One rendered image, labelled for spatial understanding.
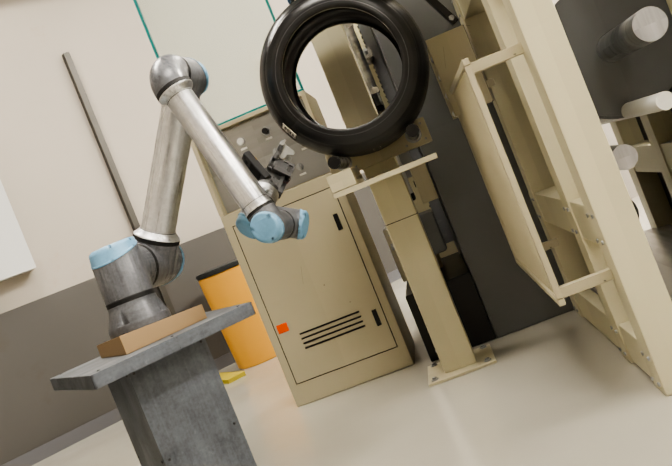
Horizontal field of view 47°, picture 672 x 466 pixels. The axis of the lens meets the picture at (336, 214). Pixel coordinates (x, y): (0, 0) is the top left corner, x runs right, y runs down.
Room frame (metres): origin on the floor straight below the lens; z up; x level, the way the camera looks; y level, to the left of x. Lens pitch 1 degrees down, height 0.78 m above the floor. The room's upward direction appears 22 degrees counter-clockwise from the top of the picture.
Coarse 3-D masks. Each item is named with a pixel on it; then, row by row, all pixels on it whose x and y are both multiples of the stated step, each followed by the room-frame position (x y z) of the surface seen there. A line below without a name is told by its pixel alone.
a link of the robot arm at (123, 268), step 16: (128, 240) 2.31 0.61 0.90; (96, 256) 2.28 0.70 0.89; (112, 256) 2.27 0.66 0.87; (128, 256) 2.29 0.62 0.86; (144, 256) 2.36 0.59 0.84; (96, 272) 2.29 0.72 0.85; (112, 272) 2.27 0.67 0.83; (128, 272) 2.28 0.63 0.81; (144, 272) 2.32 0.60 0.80; (112, 288) 2.27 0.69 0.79; (128, 288) 2.27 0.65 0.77; (144, 288) 2.29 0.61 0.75
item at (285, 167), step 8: (280, 160) 2.49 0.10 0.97; (272, 168) 2.47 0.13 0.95; (280, 168) 2.46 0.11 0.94; (288, 168) 2.48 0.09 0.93; (272, 176) 2.46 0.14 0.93; (280, 176) 2.47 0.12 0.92; (288, 176) 2.46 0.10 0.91; (272, 184) 2.42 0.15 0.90; (280, 184) 2.45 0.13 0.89; (280, 192) 2.44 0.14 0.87
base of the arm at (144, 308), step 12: (120, 300) 2.26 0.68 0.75; (132, 300) 2.26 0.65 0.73; (144, 300) 2.28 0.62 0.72; (156, 300) 2.32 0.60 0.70; (108, 312) 2.30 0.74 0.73; (120, 312) 2.26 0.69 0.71; (132, 312) 2.25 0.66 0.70; (144, 312) 2.26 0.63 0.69; (156, 312) 2.27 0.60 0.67; (168, 312) 2.32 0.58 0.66; (120, 324) 2.25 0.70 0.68; (132, 324) 2.24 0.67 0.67; (144, 324) 2.24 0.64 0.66
